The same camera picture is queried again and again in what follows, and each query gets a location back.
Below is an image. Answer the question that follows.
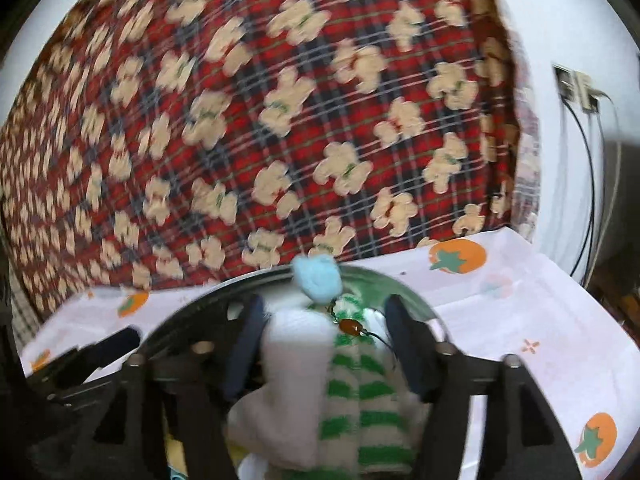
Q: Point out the green white striped towel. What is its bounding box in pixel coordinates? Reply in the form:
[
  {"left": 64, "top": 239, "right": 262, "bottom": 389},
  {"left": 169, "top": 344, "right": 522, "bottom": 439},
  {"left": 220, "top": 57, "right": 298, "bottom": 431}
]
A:
[{"left": 281, "top": 292, "right": 428, "bottom": 479}]

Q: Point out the black power cable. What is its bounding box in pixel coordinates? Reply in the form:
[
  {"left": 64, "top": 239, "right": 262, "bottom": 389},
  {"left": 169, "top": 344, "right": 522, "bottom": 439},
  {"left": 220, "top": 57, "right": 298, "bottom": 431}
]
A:
[{"left": 560, "top": 96, "right": 599, "bottom": 281}]

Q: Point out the wall power socket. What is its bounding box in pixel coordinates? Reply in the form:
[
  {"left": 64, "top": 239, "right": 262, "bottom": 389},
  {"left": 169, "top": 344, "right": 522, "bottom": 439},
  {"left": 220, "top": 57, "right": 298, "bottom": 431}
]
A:
[{"left": 552, "top": 64, "right": 601, "bottom": 114}]

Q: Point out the white power cable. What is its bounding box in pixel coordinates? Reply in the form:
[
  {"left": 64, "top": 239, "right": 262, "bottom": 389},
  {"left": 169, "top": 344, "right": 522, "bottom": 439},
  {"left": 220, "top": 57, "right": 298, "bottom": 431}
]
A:
[{"left": 591, "top": 89, "right": 624, "bottom": 281}]

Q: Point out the round metal cookie tin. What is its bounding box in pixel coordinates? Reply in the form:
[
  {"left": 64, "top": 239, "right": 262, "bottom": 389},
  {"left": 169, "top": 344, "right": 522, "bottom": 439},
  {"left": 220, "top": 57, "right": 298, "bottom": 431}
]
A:
[{"left": 134, "top": 263, "right": 452, "bottom": 480}]

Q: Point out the white fruit print tablecloth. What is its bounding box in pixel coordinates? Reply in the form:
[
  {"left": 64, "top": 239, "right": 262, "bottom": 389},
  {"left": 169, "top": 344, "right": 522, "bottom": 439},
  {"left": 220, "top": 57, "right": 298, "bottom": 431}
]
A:
[{"left": 21, "top": 228, "right": 639, "bottom": 479}]

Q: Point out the yellow sponge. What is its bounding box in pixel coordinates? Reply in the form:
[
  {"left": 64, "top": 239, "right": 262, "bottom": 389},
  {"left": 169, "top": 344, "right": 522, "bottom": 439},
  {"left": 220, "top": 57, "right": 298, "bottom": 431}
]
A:
[{"left": 165, "top": 437, "right": 188, "bottom": 476}]

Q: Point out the white waffle towel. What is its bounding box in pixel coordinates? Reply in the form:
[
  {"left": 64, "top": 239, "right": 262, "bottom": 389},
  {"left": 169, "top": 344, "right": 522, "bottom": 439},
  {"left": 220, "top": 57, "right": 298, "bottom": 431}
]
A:
[{"left": 227, "top": 309, "right": 337, "bottom": 470}]

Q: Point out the red plaid bear blanket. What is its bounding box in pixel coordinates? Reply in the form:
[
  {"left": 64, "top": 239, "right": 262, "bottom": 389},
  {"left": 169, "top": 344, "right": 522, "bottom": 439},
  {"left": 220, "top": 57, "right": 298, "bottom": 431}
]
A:
[{"left": 1, "top": 0, "right": 520, "bottom": 318}]

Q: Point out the light blue plush keychain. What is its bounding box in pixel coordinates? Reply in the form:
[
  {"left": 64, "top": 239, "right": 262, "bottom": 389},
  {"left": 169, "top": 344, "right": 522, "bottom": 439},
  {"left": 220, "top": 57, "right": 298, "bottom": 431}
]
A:
[{"left": 291, "top": 254, "right": 394, "bottom": 353}]

